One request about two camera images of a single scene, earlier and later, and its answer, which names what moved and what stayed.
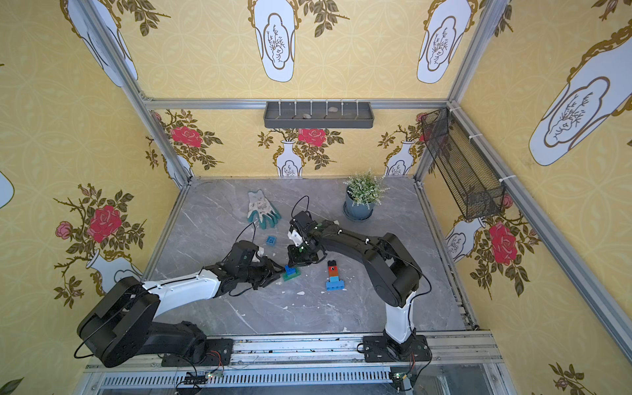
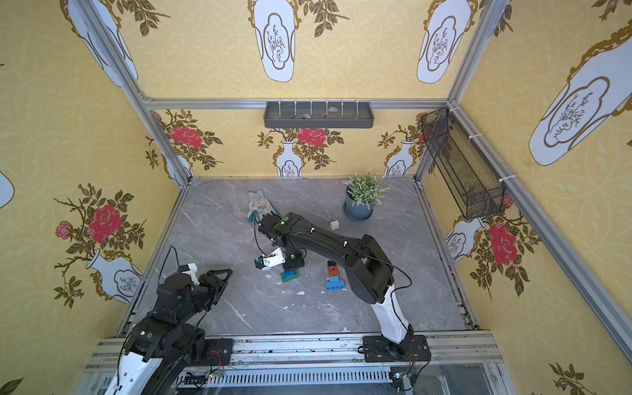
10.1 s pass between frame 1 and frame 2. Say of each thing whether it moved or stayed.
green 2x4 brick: stayed
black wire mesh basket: stayed
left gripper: moved
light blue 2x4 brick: stayed
